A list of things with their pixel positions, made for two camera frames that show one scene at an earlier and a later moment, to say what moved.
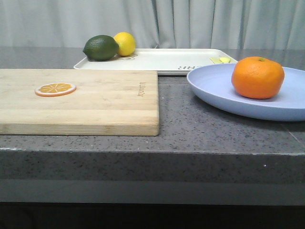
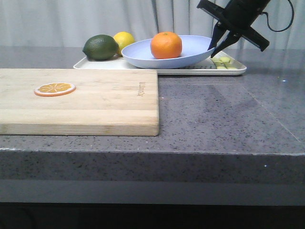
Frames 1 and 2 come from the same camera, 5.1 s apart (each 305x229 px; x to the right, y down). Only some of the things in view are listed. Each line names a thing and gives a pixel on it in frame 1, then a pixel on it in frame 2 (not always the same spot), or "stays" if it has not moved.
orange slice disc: [55, 89] stays
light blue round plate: [214, 83] -> [140, 54]
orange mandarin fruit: [258, 77] -> [166, 45]
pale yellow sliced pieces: [221, 60] stays
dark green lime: [101, 47] stays
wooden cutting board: [110, 102] stays
